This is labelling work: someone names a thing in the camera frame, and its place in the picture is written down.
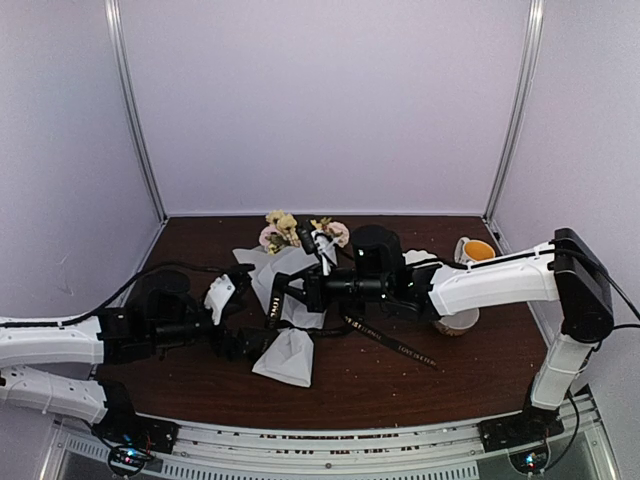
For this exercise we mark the white wrapping paper sheet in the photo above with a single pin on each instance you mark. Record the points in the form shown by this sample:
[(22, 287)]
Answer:
[(289, 358)]

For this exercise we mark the patterned mug yellow inside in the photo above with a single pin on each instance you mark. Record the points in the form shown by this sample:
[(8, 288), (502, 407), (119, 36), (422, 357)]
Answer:
[(471, 251)]

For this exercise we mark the scalloped white dish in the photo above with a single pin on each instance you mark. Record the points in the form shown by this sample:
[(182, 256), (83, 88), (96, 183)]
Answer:
[(415, 256)]

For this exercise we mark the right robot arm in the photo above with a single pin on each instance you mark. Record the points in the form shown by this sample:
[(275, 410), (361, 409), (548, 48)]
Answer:
[(563, 270)]

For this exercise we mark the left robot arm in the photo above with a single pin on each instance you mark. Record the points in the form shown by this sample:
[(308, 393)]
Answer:
[(106, 336)]

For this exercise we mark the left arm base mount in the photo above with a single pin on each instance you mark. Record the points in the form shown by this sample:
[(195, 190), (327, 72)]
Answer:
[(133, 440)]

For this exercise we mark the round white bowl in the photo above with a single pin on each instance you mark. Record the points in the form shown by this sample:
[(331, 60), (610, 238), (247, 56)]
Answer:
[(457, 324)]

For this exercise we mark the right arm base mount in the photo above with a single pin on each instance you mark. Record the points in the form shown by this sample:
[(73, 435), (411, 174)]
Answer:
[(524, 436)]

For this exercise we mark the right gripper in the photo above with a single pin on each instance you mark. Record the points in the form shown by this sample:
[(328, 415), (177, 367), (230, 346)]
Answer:
[(316, 296)]

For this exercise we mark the right aluminium frame post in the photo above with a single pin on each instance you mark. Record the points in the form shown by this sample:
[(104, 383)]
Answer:
[(527, 69)]

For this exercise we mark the left aluminium frame post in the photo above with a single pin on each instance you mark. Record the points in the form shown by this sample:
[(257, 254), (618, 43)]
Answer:
[(117, 38)]

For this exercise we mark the front aluminium rail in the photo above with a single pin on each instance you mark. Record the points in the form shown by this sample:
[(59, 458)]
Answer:
[(452, 450)]

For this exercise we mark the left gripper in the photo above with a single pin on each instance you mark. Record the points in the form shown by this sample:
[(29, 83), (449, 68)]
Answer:
[(236, 349)]

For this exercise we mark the aluminium frame post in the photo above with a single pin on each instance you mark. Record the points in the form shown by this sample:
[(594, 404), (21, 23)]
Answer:
[(527, 69), (117, 38)]

